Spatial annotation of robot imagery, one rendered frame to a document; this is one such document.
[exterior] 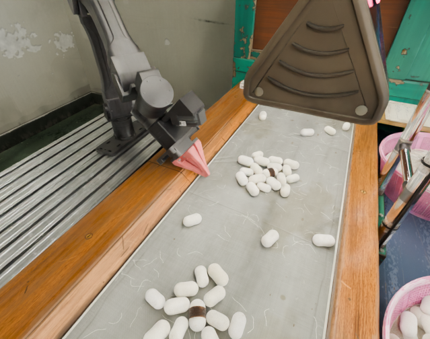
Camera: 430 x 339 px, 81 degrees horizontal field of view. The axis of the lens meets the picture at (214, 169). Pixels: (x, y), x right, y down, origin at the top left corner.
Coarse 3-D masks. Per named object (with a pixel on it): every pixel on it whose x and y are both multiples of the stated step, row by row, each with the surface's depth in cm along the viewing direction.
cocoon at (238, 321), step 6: (240, 312) 33; (234, 318) 32; (240, 318) 32; (234, 324) 32; (240, 324) 32; (228, 330) 32; (234, 330) 31; (240, 330) 31; (234, 336) 31; (240, 336) 31
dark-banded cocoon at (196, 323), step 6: (198, 300) 34; (192, 306) 33; (204, 306) 34; (192, 318) 32; (198, 318) 32; (204, 318) 32; (192, 324) 32; (198, 324) 32; (204, 324) 32; (198, 330) 32
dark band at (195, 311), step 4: (192, 308) 33; (196, 308) 33; (200, 308) 33; (204, 308) 33; (192, 312) 33; (196, 312) 32; (200, 312) 32; (204, 312) 33; (188, 316) 33; (192, 316) 32; (196, 316) 32; (200, 316) 32; (204, 316) 32; (188, 320) 33
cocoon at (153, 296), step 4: (148, 292) 35; (152, 292) 35; (156, 292) 35; (148, 296) 35; (152, 296) 34; (156, 296) 34; (160, 296) 35; (148, 300) 34; (152, 300) 34; (156, 300) 34; (160, 300) 34; (164, 300) 35; (152, 304) 34; (156, 304) 34; (160, 304) 34; (156, 308) 34; (160, 308) 34
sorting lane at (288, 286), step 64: (256, 128) 73; (320, 128) 73; (192, 192) 53; (320, 192) 53; (192, 256) 41; (256, 256) 41; (320, 256) 41; (128, 320) 34; (256, 320) 34; (320, 320) 34
